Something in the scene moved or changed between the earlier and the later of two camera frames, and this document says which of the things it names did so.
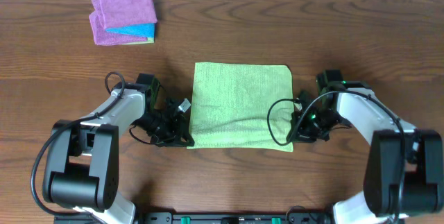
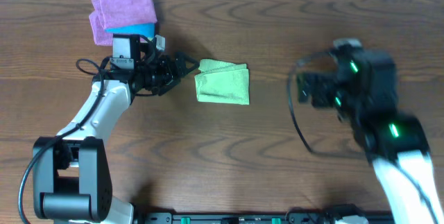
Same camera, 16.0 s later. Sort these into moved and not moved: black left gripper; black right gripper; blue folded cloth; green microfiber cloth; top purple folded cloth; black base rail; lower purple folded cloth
Moved: black left gripper; green microfiber cloth; black right gripper
Not moved: black base rail; blue folded cloth; top purple folded cloth; lower purple folded cloth
